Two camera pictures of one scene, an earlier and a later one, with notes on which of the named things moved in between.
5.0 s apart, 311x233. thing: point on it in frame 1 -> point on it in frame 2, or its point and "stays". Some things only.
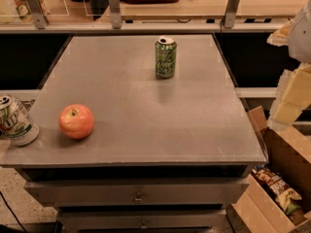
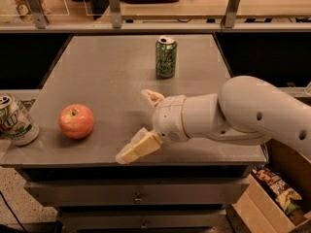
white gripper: x=300 y=38 -> x=168 y=117
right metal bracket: x=232 y=7 stays
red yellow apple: x=76 y=121 stays
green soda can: x=165 y=57 stays
